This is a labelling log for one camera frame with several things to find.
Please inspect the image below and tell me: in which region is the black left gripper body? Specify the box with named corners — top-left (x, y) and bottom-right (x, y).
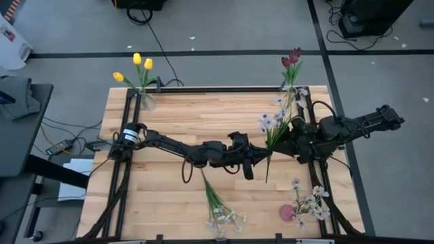
top-left (212, 147), bottom-right (258, 181)

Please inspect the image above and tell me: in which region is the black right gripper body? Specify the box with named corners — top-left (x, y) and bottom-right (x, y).
top-left (286, 130), bottom-right (319, 164)

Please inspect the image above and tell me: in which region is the white artificial flower bunch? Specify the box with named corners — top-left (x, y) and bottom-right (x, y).
top-left (201, 169), bottom-right (249, 239)
top-left (258, 86), bottom-right (310, 184)
top-left (290, 178), bottom-right (332, 231)

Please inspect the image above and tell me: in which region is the red artificial tulip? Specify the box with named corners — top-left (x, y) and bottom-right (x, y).
top-left (280, 56), bottom-right (296, 99)
top-left (286, 47), bottom-right (304, 99)

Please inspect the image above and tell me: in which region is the yellow artificial tulip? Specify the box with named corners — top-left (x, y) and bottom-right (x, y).
top-left (142, 58), bottom-right (159, 99)
top-left (132, 52), bottom-right (147, 99)
top-left (113, 71), bottom-right (150, 102)

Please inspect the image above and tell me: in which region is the slim clear glass vase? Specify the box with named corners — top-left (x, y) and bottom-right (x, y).
top-left (283, 85), bottom-right (300, 111)

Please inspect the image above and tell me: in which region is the flared clear glass vase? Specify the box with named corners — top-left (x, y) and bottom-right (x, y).
top-left (139, 87), bottom-right (157, 112)

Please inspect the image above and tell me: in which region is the pink round disc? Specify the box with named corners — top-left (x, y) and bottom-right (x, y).
top-left (279, 204), bottom-right (296, 223)

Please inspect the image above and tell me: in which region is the black power adapter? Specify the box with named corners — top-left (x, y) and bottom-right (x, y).
top-left (45, 138), bottom-right (74, 157)
top-left (83, 138), bottom-right (113, 153)

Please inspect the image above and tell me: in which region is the black computer tower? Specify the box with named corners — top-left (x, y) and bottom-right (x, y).
top-left (338, 0), bottom-right (415, 39)

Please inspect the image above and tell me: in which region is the black desk leg beam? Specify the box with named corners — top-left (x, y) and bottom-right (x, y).
top-left (25, 154), bottom-right (90, 190)

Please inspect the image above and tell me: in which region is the black floor equipment box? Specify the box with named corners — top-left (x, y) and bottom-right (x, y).
top-left (111, 0), bottom-right (170, 12)

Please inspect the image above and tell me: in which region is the dark grey desk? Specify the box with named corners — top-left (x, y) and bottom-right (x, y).
top-left (0, 76), bottom-right (54, 178)

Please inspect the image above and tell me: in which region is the grey folded cloth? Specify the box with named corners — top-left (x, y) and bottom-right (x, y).
top-left (0, 76), bottom-right (41, 120)

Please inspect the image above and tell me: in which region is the black mat with orange stripes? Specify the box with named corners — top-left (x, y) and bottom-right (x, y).
top-left (2, 0), bottom-right (22, 22)

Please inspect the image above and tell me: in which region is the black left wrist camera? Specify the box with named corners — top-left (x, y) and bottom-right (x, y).
top-left (226, 131), bottom-right (252, 150)

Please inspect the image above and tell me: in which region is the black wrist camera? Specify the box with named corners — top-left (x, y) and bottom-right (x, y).
top-left (226, 131), bottom-right (252, 150)
top-left (290, 117), bottom-right (311, 136)

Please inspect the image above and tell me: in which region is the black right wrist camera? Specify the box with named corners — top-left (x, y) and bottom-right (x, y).
top-left (290, 117), bottom-right (311, 136)

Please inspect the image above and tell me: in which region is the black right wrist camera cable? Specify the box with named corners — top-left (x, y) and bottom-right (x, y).
top-left (311, 100), bottom-right (340, 120)

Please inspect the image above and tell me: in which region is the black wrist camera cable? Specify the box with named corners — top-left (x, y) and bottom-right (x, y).
top-left (180, 155), bottom-right (242, 184)
top-left (311, 100), bottom-right (340, 120)

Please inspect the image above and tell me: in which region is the black left wrist camera cable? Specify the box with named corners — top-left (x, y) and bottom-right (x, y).
top-left (180, 155), bottom-right (242, 184)

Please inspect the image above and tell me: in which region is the black aluminium table frame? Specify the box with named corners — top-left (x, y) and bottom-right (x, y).
top-left (79, 84), bottom-right (366, 244)

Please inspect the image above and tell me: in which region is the thin black floor cable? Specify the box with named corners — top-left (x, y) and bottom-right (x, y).
top-left (145, 18), bottom-right (186, 88)

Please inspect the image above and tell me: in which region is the black looped floor cable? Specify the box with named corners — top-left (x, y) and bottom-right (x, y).
top-left (125, 7), bottom-right (154, 26)

